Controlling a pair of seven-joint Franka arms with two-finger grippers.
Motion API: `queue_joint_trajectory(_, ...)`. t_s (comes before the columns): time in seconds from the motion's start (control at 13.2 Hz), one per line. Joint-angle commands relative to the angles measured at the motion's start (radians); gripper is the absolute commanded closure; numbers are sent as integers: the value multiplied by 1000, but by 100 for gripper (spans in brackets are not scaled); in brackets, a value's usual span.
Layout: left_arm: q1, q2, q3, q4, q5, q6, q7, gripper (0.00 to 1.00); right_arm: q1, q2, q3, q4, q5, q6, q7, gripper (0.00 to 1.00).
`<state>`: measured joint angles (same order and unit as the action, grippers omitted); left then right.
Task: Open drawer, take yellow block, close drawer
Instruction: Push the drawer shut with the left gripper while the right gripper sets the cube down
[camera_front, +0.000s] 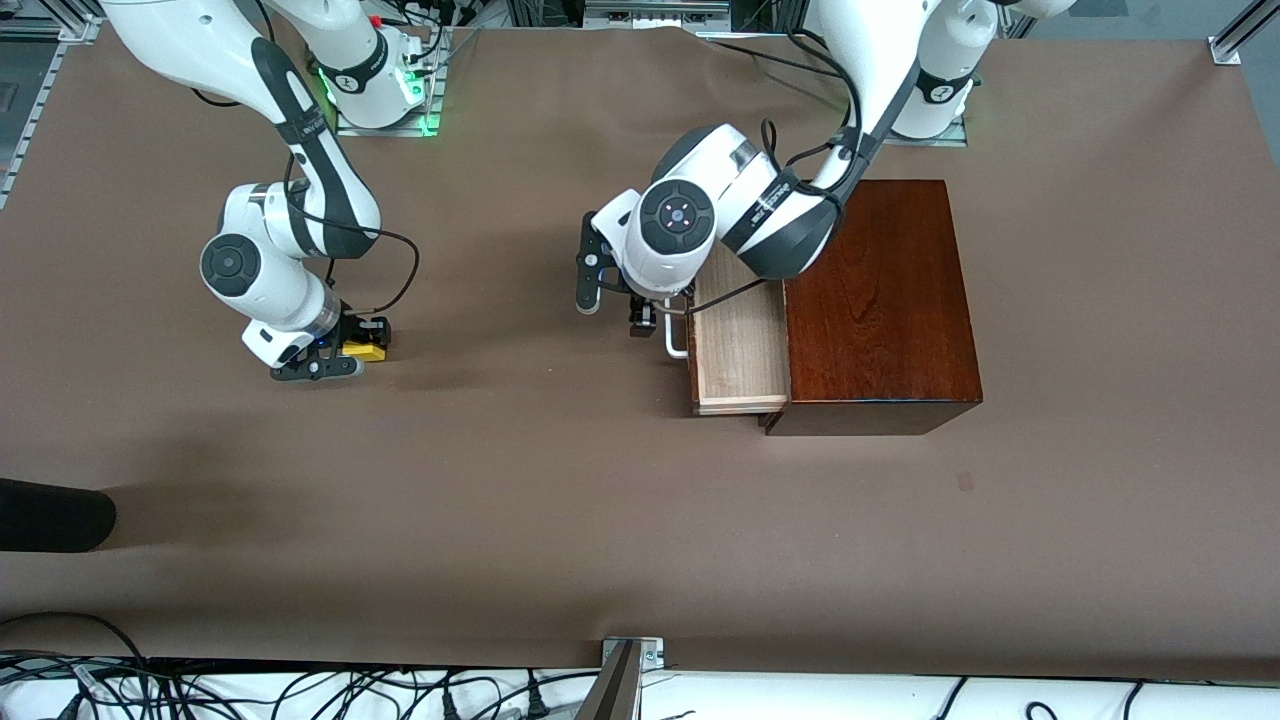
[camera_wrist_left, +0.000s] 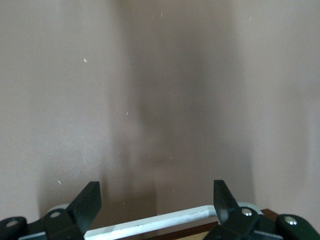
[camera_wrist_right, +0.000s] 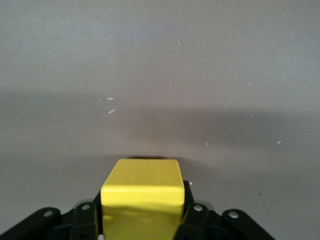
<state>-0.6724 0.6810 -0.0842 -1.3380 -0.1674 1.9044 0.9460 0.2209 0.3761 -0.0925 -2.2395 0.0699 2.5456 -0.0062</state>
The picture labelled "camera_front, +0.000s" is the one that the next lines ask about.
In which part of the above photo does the black cable to arm base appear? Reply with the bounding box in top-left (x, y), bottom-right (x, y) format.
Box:
top-left (695, 30), bottom-right (871, 86)

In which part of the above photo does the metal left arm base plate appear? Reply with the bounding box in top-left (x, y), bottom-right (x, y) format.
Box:
top-left (880, 115), bottom-right (969, 148)

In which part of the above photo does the perforated aluminium side rail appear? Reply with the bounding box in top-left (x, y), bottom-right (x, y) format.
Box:
top-left (0, 40), bottom-right (71, 211)

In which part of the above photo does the thin black looped cable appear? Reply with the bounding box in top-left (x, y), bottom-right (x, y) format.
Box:
top-left (0, 611), bottom-right (151, 673)

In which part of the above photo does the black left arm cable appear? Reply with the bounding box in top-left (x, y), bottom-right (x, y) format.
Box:
top-left (650, 28), bottom-right (906, 319)

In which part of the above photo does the aluminium corner profile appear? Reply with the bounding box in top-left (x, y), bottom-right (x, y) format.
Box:
top-left (1208, 0), bottom-right (1280, 66)

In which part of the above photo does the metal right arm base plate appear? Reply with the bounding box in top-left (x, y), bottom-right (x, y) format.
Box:
top-left (335, 95), bottom-right (442, 138)

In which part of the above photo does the dark red wooden cabinet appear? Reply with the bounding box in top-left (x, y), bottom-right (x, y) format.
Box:
top-left (765, 180), bottom-right (984, 437)

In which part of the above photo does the wooden drawer with white handle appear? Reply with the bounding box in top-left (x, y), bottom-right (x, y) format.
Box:
top-left (665, 240), bottom-right (793, 417)

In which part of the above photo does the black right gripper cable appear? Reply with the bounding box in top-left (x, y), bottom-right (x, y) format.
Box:
top-left (283, 150), bottom-right (421, 323)

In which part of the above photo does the black cylinder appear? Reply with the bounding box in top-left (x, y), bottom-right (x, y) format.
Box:
top-left (0, 478), bottom-right (117, 553)

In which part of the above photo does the dark camera mount pole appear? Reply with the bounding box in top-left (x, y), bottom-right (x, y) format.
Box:
top-left (575, 640), bottom-right (643, 720)

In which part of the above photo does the grey metal frame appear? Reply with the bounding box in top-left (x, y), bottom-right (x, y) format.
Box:
top-left (440, 0), bottom-right (811, 33)

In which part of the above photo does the small metal bracket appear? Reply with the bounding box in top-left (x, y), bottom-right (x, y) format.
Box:
top-left (602, 637), bottom-right (665, 669)

